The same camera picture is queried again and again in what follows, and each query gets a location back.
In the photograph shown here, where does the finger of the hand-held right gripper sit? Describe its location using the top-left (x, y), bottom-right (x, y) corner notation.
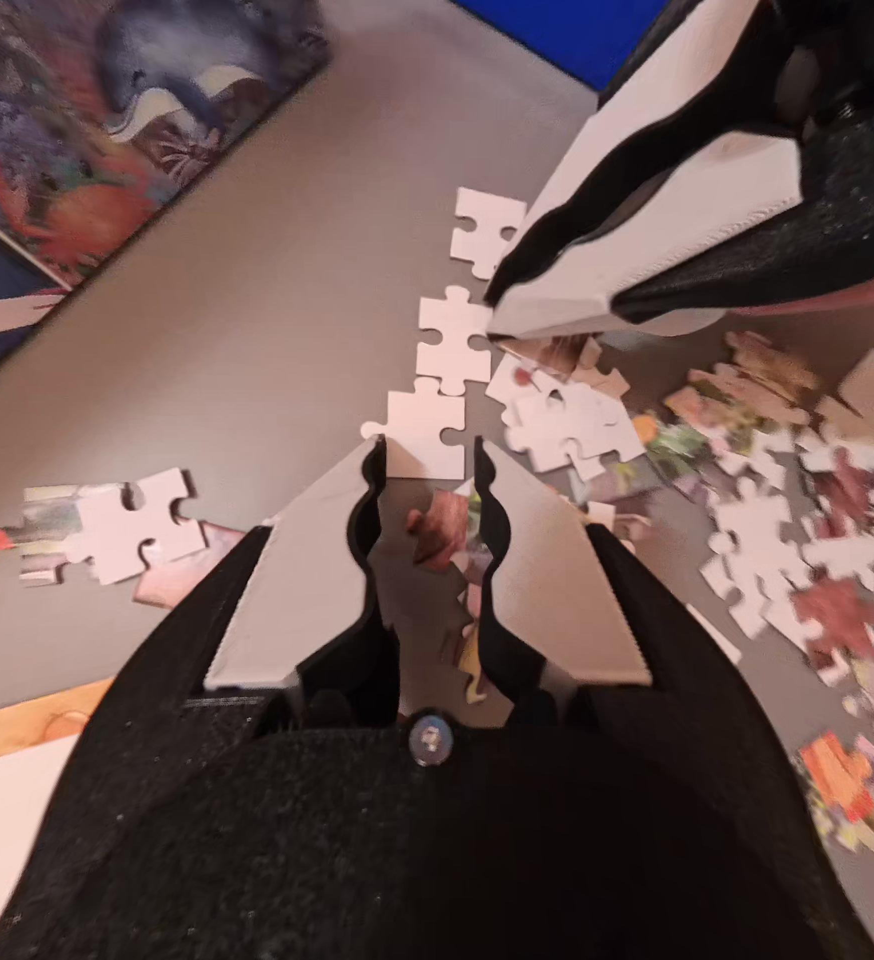
top-left (485, 0), bottom-right (764, 303)
top-left (489, 137), bottom-right (807, 338)

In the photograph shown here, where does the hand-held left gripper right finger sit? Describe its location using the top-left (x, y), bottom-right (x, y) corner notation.
top-left (473, 435), bottom-right (654, 687)

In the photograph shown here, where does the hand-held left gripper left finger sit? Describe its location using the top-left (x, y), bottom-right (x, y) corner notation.
top-left (203, 435), bottom-right (400, 691)

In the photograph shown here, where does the pile of jigsaw pieces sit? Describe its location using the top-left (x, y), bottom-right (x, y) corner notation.
top-left (0, 187), bottom-right (874, 856)

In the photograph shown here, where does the white-backed jigsaw piece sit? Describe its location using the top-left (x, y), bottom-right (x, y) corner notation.
top-left (416, 285), bottom-right (495, 396)

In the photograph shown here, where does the animal jigsaw puzzle board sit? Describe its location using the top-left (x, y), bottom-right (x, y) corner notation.
top-left (0, 678), bottom-right (119, 960)

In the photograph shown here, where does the grey desk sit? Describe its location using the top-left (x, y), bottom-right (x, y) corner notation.
top-left (0, 0), bottom-right (874, 939)

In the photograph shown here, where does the person's right hand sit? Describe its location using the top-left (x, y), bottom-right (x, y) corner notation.
top-left (735, 262), bottom-right (874, 318)

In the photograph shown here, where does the blue plastic bin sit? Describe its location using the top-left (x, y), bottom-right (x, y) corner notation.
top-left (452, 0), bottom-right (670, 93)

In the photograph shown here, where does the colourful printed puzzle box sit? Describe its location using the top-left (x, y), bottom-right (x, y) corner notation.
top-left (0, 0), bottom-right (333, 399)

